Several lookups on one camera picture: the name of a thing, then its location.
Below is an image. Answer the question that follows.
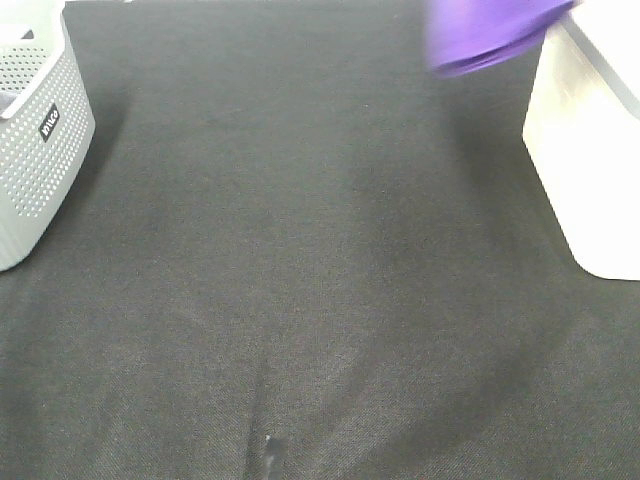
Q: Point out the purple microfiber towel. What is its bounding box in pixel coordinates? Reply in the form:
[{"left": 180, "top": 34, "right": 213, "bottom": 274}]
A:
[{"left": 425, "top": 0, "right": 575, "bottom": 76}]

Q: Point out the white plastic storage bin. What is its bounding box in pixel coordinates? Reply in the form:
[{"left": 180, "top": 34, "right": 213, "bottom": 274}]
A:
[{"left": 522, "top": 1, "right": 639, "bottom": 281}]

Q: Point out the black fabric table cover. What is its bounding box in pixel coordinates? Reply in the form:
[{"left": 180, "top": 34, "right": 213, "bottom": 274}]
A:
[{"left": 1, "top": 1, "right": 639, "bottom": 479}]

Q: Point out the grey perforated plastic basket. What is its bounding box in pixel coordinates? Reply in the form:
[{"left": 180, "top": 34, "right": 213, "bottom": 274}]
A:
[{"left": 1, "top": 1, "right": 95, "bottom": 271}]

